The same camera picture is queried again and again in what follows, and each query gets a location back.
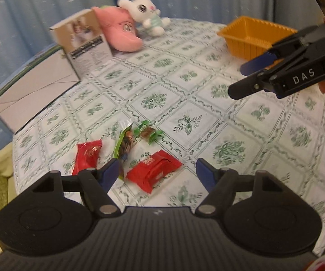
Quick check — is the red and white object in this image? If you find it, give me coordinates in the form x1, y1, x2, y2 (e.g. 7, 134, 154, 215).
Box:
306, 248, 325, 271

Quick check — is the orange plastic tray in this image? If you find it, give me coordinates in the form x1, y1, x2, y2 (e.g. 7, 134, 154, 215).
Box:
217, 16, 298, 60

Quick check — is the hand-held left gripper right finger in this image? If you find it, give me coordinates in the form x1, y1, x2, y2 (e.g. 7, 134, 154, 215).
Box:
195, 159, 287, 215

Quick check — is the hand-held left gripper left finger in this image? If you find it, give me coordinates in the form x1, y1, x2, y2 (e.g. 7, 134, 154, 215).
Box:
33, 158, 119, 218

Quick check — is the pink plush toy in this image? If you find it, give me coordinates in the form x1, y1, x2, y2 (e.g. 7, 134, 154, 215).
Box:
92, 6, 143, 53

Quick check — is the green snack packet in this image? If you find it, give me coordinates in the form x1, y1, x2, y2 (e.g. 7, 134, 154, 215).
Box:
114, 120, 135, 180

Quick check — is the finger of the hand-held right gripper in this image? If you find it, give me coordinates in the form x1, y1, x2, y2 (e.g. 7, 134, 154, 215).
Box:
241, 26, 319, 77
228, 47, 311, 100

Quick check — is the white bunny plush toy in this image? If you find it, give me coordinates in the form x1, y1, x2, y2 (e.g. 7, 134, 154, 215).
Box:
118, 0, 171, 36

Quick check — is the white flat box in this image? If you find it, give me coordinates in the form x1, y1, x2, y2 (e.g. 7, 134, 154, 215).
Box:
0, 47, 81, 134

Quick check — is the large red snack packet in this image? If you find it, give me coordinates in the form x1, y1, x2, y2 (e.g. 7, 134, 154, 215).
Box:
126, 150, 183, 194

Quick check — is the small printed carton box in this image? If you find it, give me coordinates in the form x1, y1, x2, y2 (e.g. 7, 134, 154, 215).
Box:
49, 8, 113, 80

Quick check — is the green candy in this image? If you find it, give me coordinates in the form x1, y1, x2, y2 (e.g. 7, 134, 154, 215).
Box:
134, 121, 164, 145

